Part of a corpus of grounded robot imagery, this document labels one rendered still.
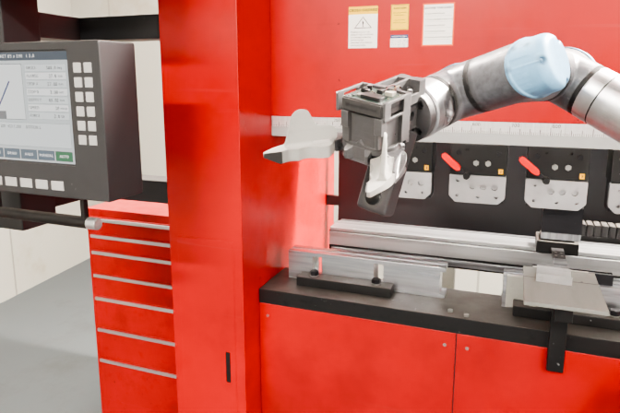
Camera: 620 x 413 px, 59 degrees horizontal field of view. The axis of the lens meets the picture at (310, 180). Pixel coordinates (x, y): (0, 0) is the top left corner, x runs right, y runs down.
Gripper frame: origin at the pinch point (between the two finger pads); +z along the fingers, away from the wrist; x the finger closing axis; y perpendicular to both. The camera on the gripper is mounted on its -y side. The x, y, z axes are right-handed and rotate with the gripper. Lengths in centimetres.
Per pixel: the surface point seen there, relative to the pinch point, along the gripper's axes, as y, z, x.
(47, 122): -17, -8, -90
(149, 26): -4, -49, -107
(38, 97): -12, -8, -93
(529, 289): -60, -78, 2
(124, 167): -27, -16, -74
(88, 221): -39, -7, -79
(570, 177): -38, -101, 0
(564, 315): -61, -74, 11
